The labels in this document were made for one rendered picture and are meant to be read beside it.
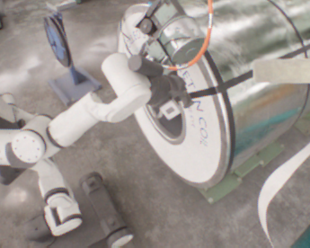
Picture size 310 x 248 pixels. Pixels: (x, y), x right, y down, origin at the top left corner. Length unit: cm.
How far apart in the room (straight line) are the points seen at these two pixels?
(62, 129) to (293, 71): 45
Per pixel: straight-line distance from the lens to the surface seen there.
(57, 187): 128
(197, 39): 75
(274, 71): 34
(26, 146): 54
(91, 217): 174
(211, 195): 194
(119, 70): 49
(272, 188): 69
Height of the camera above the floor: 174
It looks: 46 degrees down
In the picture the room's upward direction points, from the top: 2 degrees counter-clockwise
